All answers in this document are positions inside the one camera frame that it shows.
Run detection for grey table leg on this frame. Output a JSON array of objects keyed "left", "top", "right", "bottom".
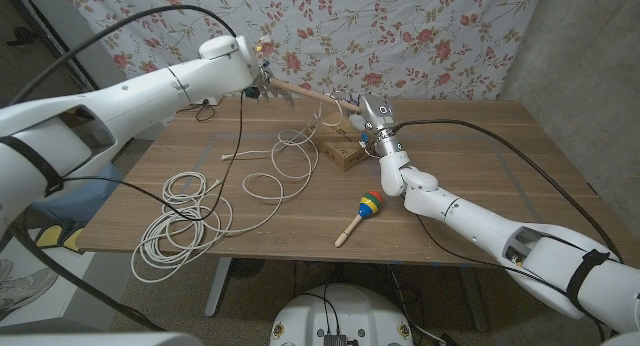
[{"left": 457, "top": 265, "right": 490, "bottom": 333}]

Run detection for grey sneaker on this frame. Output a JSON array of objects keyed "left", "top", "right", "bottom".
[{"left": 0, "top": 258, "right": 60, "bottom": 320}]

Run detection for light wooden slat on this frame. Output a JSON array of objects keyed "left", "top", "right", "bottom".
[{"left": 269, "top": 78, "right": 362, "bottom": 113}]

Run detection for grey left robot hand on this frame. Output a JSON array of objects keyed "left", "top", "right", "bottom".
[{"left": 247, "top": 59, "right": 296, "bottom": 107}]

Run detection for brown cardboard box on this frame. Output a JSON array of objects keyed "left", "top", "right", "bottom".
[{"left": 307, "top": 113, "right": 372, "bottom": 173}]

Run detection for colourful striped wooden maraca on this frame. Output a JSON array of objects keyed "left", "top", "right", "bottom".
[{"left": 334, "top": 190, "right": 384, "bottom": 249}]

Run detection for yellow and black pads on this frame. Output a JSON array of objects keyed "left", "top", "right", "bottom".
[{"left": 32, "top": 223, "right": 86, "bottom": 252}]

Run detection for black door handle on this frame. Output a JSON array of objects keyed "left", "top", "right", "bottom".
[{"left": 12, "top": 26, "right": 37, "bottom": 47}]

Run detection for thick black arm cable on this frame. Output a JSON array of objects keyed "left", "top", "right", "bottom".
[
  {"left": 392, "top": 118, "right": 624, "bottom": 262},
  {"left": 9, "top": 4, "right": 239, "bottom": 332}
]

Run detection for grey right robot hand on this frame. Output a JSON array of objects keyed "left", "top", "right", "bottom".
[{"left": 332, "top": 90, "right": 397, "bottom": 141}]

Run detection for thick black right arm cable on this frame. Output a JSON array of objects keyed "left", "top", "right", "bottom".
[{"left": 392, "top": 118, "right": 624, "bottom": 262}]

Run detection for floral print backdrop cloth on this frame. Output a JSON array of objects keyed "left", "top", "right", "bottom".
[{"left": 59, "top": 0, "right": 544, "bottom": 125}]

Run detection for thin black power cord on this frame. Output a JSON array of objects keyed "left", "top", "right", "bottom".
[{"left": 177, "top": 103, "right": 217, "bottom": 123}]

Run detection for white robot torso base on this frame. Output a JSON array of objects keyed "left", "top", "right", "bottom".
[{"left": 268, "top": 283, "right": 415, "bottom": 346}]

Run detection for white Ethernet cable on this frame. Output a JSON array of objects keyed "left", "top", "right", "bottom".
[{"left": 130, "top": 93, "right": 346, "bottom": 284}]

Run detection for dark brown door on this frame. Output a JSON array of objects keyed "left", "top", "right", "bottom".
[{"left": 0, "top": 0, "right": 126, "bottom": 112}]

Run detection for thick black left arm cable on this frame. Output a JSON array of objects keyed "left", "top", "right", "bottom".
[{"left": 9, "top": 4, "right": 239, "bottom": 332}]

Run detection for white table leg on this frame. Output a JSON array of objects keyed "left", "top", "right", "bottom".
[{"left": 204, "top": 257, "right": 234, "bottom": 317}]

